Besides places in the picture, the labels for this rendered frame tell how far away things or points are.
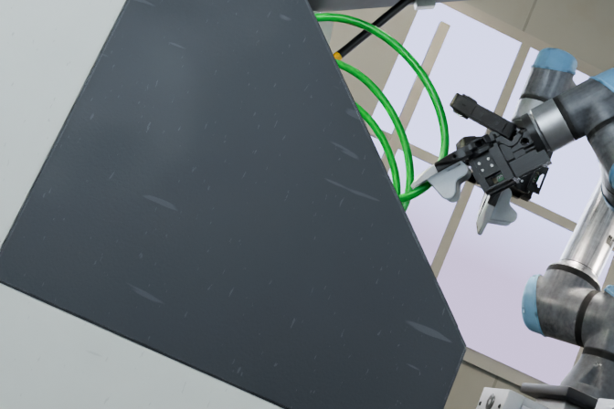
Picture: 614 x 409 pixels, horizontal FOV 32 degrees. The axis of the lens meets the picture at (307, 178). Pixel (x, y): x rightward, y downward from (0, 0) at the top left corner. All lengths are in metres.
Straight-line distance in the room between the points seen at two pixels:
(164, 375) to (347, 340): 0.23
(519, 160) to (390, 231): 0.37
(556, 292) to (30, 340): 1.16
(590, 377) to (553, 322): 0.14
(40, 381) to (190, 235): 0.25
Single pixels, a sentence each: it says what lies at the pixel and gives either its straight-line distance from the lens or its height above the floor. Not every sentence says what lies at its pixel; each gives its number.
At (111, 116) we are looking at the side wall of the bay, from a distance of 1.37.
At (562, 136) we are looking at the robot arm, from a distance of 1.65.
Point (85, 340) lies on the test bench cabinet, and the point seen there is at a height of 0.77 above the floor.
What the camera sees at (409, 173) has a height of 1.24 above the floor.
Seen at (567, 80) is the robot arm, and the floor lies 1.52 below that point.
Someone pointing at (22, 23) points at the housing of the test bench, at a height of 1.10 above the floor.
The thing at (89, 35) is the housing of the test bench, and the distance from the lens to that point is 1.41.
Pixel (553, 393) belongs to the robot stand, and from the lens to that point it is 2.03.
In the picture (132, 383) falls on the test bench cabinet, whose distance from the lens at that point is 1.32.
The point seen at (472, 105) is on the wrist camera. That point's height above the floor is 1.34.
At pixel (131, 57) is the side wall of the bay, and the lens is 1.39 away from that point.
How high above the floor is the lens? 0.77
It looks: 13 degrees up
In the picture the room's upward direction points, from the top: 24 degrees clockwise
